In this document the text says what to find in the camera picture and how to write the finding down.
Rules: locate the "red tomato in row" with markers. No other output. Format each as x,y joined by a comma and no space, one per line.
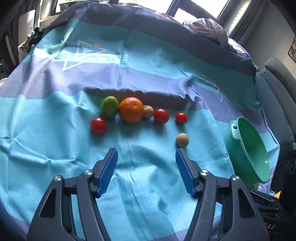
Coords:
161,116

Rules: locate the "crumpled grey cloth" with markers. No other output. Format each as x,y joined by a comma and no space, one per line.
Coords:
210,30

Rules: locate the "green plastic bowl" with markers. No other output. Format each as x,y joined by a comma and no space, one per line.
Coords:
247,152

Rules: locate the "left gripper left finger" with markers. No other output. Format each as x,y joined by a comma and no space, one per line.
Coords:
54,217

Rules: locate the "grey curtain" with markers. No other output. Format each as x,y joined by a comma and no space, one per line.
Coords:
245,20

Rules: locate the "tan small fruit in row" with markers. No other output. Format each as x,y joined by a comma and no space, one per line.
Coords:
148,111

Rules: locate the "tan round fruit front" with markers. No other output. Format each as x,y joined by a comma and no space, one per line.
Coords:
182,140

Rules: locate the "orange mandarin in row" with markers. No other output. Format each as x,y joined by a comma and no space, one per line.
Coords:
131,110

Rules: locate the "green lime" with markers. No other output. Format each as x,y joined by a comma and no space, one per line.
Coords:
109,107

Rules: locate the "red tomato front left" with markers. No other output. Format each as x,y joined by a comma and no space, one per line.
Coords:
98,125

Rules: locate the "grey armchair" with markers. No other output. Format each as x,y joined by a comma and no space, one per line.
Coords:
275,90

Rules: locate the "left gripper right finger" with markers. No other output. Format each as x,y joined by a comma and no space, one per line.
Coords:
240,216

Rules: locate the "framed wall picture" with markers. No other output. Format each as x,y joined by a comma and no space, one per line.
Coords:
292,50

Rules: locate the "red tomato end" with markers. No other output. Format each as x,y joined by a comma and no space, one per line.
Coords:
181,118

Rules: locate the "blue striped tablecloth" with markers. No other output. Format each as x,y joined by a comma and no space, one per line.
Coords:
98,50

